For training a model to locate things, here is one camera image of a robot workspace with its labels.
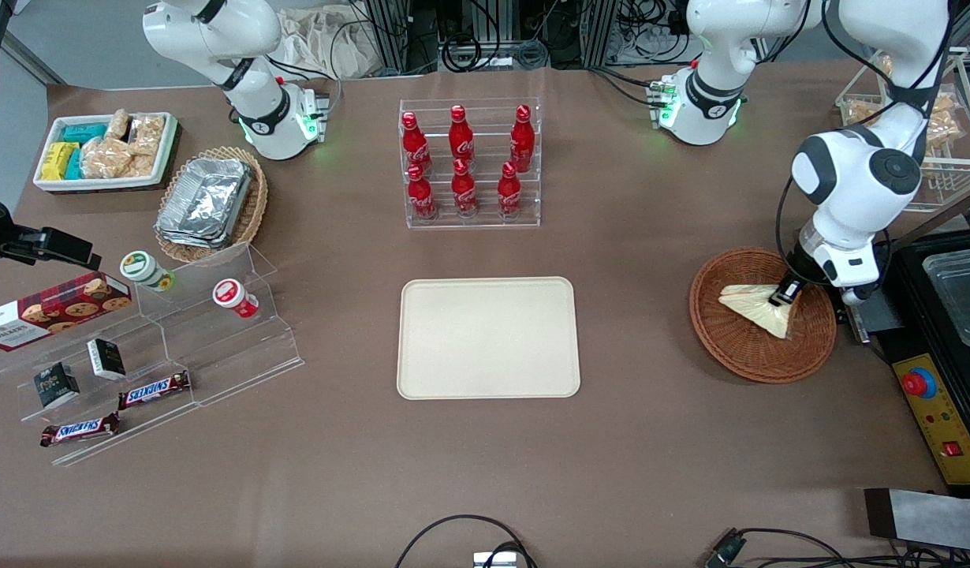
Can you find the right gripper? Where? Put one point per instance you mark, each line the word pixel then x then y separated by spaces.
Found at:
pixel 20 239

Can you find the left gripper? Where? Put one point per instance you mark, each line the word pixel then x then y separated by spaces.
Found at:
pixel 795 278

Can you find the plastic triangle sandwich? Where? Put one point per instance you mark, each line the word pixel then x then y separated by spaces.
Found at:
pixel 757 304

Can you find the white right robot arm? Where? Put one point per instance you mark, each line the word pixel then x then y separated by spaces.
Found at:
pixel 217 31

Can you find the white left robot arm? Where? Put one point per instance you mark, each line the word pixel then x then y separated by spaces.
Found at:
pixel 848 173

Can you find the round brown wicker basket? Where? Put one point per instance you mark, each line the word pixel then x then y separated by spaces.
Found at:
pixel 737 355

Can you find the oval light wicker basket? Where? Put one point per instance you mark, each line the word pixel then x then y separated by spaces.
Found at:
pixel 256 205

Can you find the beige plastic serving tray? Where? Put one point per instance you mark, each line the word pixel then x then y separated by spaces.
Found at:
pixel 489 339

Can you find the red tartan Walkers cookie box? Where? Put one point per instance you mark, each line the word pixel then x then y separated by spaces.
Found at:
pixel 51 312

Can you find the teal snack packet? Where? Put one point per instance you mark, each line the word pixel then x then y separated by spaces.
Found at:
pixel 74 164
pixel 84 132

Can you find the yellow snack packet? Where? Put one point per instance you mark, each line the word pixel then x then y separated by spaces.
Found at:
pixel 57 160

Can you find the green lid yogurt cup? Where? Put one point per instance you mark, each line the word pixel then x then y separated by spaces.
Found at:
pixel 142 268

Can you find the clear bag of cookies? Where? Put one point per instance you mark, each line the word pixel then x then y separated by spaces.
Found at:
pixel 147 132
pixel 105 158
pixel 118 125
pixel 142 166

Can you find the black tissue pack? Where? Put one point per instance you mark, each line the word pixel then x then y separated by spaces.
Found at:
pixel 106 359

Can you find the black appliance housing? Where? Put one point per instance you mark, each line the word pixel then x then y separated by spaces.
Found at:
pixel 911 315

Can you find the dark green snack box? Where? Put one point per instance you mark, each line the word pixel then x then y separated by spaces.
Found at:
pixel 57 385

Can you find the white rectangular snack bin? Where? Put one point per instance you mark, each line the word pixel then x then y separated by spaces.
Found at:
pixel 169 150

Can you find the stacked aluminium foil trays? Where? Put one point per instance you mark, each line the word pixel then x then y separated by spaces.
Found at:
pixel 205 201

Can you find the red emergency stop button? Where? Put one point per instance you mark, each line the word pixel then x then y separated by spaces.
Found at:
pixel 919 383

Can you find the clear acrylic tiered stand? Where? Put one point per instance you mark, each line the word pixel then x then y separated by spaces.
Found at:
pixel 98 400
pixel 240 347

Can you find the Snickers chocolate bar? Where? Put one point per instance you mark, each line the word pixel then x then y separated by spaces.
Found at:
pixel 154 389
pixel 79 430

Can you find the clear plastic container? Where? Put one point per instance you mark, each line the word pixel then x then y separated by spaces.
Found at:
pixel 962 296

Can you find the red lid yogurt cup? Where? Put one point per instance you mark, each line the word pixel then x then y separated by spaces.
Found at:
pixel 231 294

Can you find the yellow control panel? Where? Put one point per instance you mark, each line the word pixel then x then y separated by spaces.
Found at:
pixel 938 426

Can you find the grey metal plate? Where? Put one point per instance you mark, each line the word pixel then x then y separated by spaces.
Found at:
pixel 927 519

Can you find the red Coca-Cola bottle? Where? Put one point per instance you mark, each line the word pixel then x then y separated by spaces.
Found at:
pixel 464 193
pixel 522 142
pixel 461 138
pixel 422 197
pixel 415 146
pixel 509 193

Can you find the clear acrylic bottle rack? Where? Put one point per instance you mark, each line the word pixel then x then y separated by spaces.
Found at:
pixel 491 126

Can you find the white cloth bag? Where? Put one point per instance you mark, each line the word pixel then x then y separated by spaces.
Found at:
pixel 327 43

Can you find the cream frame display shelf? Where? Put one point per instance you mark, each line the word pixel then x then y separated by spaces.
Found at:
pixel 946 170

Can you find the aluminium profile frame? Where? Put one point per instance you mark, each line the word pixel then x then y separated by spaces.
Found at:
pixel 601 31
pixel 390 31

